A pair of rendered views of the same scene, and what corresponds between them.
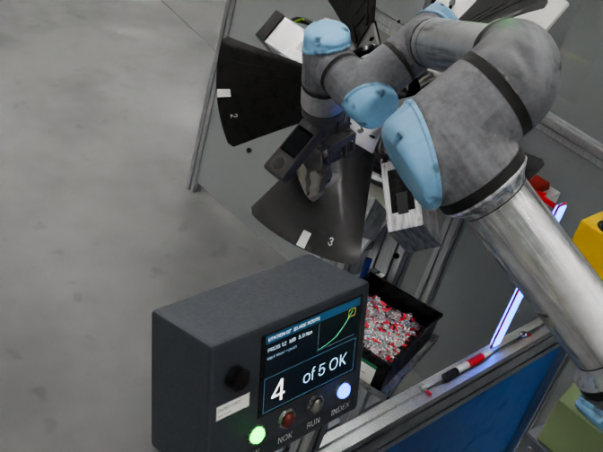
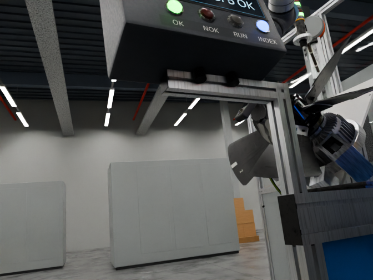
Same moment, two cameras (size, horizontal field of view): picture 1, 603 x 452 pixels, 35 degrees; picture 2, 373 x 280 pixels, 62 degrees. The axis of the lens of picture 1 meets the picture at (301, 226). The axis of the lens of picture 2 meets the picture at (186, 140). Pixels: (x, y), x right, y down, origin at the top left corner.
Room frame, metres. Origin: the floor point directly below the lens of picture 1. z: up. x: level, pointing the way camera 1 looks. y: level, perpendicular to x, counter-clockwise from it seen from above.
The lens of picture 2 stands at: (0.47, -0.18, 0.84)
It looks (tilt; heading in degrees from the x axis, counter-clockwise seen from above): 14 degrees up; 26
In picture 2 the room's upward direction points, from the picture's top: 6 degrees counter-clockwise
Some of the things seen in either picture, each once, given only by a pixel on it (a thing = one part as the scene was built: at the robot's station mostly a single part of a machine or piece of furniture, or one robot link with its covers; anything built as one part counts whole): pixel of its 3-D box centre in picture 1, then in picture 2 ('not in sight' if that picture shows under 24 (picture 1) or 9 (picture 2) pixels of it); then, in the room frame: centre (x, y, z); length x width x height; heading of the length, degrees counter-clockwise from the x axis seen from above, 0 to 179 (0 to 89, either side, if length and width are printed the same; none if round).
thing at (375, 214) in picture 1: (362, 216); (324, 183); (1.69, -0.12, 0.91); 0.12 x 0.08 x 0.12; 142
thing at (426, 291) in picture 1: (423, 299); not in sight; (2.18, -0.39, 0.41); 0.04 x 0.04 x 0.83; 52
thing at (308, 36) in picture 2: not in sight; (301, 30); (1.68, -0.14, 1.50); 0.09 x 0.07 x 0.10; 177
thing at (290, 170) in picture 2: (316, 417); (284, 138); (1.03, -0.10, 0.96); 0.03 x 0.03 x 0.20; 52
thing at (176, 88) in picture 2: not in sight; (229, 89); (0.95, -0.04, 1.04); 0.24 x 0.03 x 0.03; 142
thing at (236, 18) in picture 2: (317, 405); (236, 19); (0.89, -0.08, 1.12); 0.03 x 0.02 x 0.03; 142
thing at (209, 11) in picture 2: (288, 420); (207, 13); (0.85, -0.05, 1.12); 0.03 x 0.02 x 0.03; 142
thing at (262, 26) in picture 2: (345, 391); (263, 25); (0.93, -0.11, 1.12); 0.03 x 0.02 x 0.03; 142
